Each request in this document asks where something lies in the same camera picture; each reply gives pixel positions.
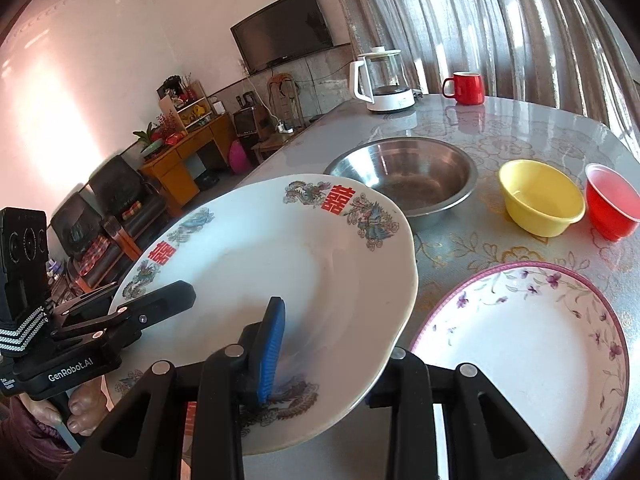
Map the purple rim floral plate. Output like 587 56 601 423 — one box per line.
410 261 630 480

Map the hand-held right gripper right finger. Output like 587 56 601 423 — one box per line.
367 346 571 480

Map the small black monitor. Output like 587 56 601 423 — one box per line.
234 105 261 137

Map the yellow plastic bowl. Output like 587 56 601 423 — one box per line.
499 159 587 238

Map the white phoenix print plate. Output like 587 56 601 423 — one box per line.
109 173 418 457

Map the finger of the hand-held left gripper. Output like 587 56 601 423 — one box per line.
50 281 196 356
50 284 119 318

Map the floral lace tablecloth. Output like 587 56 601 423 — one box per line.
240 92 640 480

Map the stainless steel bowl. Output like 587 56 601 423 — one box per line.
323 137 479 232

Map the red mug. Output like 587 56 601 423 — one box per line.
441 72 485 106

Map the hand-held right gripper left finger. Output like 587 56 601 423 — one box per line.
60 296 287 480

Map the pink bag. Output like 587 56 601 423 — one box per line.
229 140 252 175

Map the black wooden armchair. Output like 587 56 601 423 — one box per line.
50 192 121 293
89 155 168 261

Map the small wooden shelf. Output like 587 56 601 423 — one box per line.
159 80 211 128

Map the orange wooden desk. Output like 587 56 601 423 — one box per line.
139 114 232 218

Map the red plastic bowl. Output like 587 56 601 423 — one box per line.
585 163 640 242

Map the person's left hand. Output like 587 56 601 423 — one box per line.
30 377 113 438

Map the grey sheer curtain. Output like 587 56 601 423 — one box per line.
325 0 640 161

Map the brown wooden chair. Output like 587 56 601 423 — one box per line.
250 72 306 163

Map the black flat television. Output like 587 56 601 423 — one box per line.
230 0 334 75

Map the white glass electric kettle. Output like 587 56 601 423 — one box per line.
349 47 417 113

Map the green potted plant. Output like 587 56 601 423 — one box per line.
132 122 166 158

